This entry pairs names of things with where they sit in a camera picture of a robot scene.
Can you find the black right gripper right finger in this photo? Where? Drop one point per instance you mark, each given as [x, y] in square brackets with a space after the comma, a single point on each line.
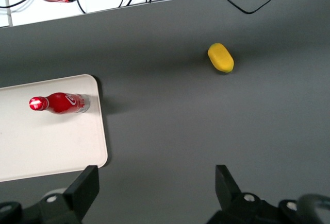
[227, 190]

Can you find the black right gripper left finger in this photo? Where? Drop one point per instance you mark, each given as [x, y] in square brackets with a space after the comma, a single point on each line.
[82, 193]

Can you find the red coke bottle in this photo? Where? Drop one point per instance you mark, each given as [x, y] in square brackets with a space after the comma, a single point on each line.
[60, 103]

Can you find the beige plastic tray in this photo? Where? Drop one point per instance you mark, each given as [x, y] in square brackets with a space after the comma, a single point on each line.
[51, 141]

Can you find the yellow lemon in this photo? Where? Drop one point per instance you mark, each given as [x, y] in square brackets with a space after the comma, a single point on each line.
[221, 58]

